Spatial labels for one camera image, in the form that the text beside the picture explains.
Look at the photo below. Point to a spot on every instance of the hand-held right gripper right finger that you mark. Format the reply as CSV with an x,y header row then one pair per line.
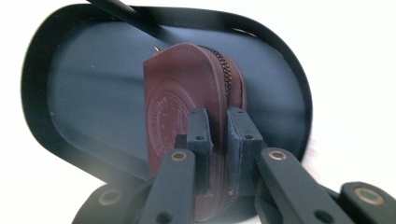
x,y
241,146

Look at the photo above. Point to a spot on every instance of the brown leather zipper pouch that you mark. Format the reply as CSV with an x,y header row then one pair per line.
x,y
174,81

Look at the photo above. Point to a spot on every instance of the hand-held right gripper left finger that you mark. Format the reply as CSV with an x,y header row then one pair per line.
x,y
200,137

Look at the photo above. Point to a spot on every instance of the black oval metal tray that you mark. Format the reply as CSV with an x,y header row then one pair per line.
x,y
93,93

